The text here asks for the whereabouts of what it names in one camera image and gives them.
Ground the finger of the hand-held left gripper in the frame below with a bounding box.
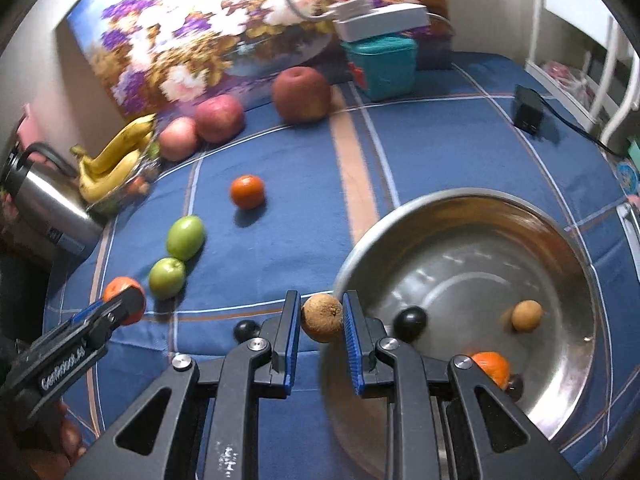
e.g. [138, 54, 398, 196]
[82, 284, 147, 348]
[70, 300, 108, 326]

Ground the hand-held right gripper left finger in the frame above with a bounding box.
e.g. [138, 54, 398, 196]
[65, 290, 302, 480]

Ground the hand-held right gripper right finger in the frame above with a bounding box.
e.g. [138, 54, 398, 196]
[341, 290, 581, 480]

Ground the orange tangerine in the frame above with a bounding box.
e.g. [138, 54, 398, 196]
[102, 276, 147, 326]
[470, 351, 512, 390]
[230, 175, 266, 211]

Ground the brown kiwi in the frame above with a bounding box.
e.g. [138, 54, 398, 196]
[301, 294, 345, 344]
[511, 300, 543, 333]

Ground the green jujube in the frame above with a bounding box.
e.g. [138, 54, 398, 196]
[148, 257, 187, 301]
[166, 215, 206, 262]

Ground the round steel basin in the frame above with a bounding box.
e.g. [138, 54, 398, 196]
[325, 187, 601, 480]

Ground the person's left hand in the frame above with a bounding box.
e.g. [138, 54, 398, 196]
[55, 400, 88, 466]

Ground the clear bowl of produce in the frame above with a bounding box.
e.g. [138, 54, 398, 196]
[87, 142, 162, 216]

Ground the yellow banana bunch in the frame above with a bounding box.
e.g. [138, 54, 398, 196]
[70, 113, 157, 203]

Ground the pink apple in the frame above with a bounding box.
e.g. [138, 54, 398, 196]
[159, 117, 200, 162]

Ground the large dark red apple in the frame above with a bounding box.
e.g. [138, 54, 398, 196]
[272, 66, 332, 124]

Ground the teal plastic box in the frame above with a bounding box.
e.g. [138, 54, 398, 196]
[341, 34, 418, 102]

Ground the flower painting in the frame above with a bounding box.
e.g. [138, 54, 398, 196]
[67, 0, 448, 121]

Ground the black power adapter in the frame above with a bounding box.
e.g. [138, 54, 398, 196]
[512, 85, 545, 135]

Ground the white phone stand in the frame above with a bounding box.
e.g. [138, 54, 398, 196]
[617, 200, 640, 241]

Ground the dark storage box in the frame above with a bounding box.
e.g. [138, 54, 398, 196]
[415, 12, 455, 72]

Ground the blue round packet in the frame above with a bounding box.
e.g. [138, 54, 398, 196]
[615, 160, 640, 191]

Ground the pink plastic bag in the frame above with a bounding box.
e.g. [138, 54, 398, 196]
[542, 60, 593, 98]

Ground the white shelf rack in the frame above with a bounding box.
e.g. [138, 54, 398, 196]
[524, 0, 640, 143]

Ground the steel kettle with black handle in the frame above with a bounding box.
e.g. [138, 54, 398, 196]
[0, 142, 103, 261]

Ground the black power cable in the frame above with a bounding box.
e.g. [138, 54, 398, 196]
[537, 95, 628, 158]

